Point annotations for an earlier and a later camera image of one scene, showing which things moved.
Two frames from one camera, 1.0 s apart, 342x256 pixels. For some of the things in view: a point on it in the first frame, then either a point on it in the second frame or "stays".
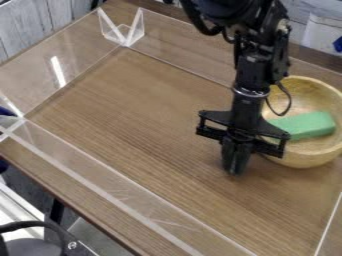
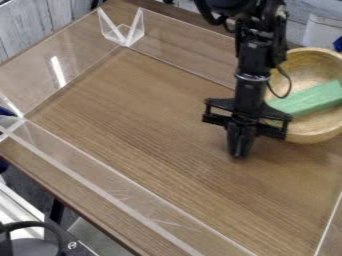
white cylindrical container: (321, 33) stays
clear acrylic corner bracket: (123, 34) stays
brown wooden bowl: (300, 95) -> (309, 68)
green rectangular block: (305, 124) -> (310, 100)
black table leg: (58, 211) stays
